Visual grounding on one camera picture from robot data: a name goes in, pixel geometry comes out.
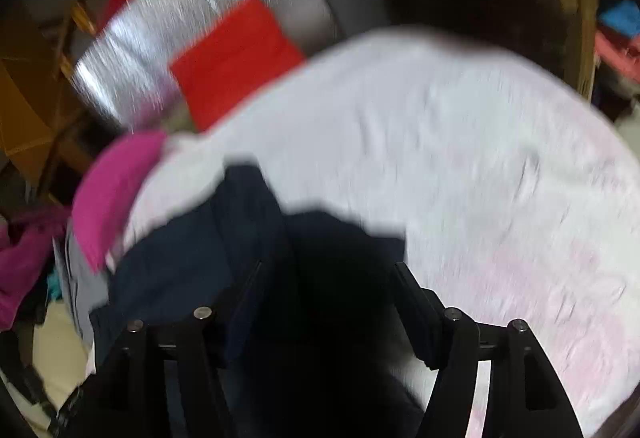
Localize navy blue padded jacket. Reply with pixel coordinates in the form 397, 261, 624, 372
91, 165, 423, 437

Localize grey folded garment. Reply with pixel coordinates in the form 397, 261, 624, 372
52, 220, 108, 347

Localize pale pink embossed blanket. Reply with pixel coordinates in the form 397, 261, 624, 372
114, 27, 639, 437

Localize magenta pillow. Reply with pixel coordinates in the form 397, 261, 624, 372
72, 130, 167, 273

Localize magenta garment pile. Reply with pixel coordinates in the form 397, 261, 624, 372
0, 206, 70, 331

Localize red pillow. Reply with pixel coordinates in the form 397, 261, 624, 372
169, 0, 305, 131

